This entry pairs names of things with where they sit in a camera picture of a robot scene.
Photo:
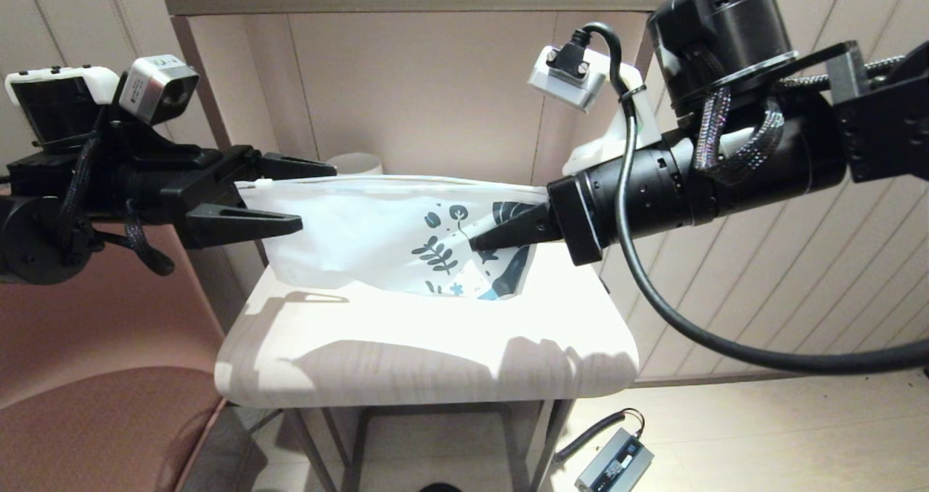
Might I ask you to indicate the black braided left arm sleeve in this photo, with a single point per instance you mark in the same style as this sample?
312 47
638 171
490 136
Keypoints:
156 263

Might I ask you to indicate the white floral zip pouch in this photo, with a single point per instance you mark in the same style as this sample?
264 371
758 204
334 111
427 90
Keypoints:
348 238

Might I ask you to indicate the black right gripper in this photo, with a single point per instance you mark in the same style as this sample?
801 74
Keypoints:
577 223

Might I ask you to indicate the pink upholstered chair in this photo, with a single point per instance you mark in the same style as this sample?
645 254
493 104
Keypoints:
87 376

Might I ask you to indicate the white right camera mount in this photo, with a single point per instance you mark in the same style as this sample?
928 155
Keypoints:
617 144

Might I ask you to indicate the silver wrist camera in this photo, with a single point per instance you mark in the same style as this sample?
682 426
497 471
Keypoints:
573 93
152 89

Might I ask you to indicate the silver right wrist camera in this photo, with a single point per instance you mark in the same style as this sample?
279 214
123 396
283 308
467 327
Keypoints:
573 93

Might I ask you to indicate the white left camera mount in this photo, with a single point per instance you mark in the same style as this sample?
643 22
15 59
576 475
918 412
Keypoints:
87 78

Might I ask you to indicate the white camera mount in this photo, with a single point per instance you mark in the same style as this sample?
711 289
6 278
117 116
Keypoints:
617 144
87 78

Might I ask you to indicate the grey power adapter box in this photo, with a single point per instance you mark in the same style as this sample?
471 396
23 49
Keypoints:
613 466

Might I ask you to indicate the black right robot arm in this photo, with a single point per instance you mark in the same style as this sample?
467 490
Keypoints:
726 42

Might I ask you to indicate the black braided arm sleeve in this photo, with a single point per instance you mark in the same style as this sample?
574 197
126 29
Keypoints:
156 263
755 151

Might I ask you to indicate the white ribbed ceramic mug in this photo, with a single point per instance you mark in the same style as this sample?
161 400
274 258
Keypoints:
355 164

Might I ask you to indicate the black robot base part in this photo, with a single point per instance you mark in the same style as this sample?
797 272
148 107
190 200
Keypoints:
440 488

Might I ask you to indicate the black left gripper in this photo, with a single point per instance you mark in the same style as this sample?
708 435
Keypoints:
196 187

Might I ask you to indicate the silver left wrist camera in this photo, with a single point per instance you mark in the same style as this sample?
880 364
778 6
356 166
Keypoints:
152 89

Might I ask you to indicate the black braided right arm sleeve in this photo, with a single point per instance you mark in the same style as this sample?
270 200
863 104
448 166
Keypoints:
755 151

